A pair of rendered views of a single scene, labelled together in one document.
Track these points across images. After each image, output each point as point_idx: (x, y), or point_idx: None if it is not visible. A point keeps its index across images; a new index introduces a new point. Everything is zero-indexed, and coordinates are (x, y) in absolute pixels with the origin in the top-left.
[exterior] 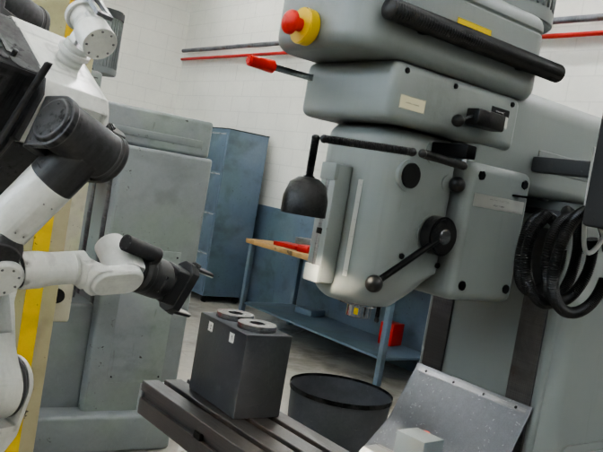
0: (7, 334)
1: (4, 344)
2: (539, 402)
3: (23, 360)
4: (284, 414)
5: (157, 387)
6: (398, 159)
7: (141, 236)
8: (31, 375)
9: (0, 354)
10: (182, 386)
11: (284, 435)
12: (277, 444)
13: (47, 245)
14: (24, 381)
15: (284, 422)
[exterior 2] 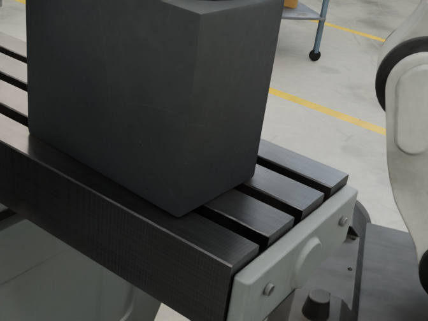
0: (425, 4)
1: (418, 14)
2: None
3: (418, 53)
4: (14, 145)
5: (297, 156)
6: None
7: None
8: (395, 67)
9: (409, 23)
10: (270, 179)
11: (11, 92)
12: (21, 74)
13: None
14: (381, 60)
15: (13, 121)
